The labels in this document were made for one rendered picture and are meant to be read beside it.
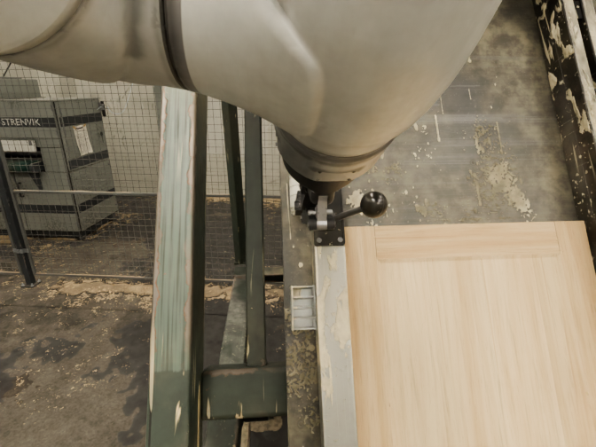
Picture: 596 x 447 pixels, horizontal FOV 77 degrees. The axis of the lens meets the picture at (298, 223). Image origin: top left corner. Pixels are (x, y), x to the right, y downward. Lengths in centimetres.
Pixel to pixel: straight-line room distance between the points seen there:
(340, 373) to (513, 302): 32
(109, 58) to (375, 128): 12
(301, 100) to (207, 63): 4
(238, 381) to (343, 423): 18
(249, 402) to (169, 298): 22
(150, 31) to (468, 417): 66
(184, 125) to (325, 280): 35
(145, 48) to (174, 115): 50
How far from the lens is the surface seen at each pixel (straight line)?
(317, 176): 28
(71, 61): 19
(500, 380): 72
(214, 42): 17
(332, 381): 61
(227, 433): 107
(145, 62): 20
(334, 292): 60
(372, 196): 52
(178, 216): 62
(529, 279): 76
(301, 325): 63
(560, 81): 91
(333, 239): 60
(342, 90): 16
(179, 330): 60
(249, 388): 68
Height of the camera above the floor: 159
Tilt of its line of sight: 20 degrees down
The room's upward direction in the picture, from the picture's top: straight up
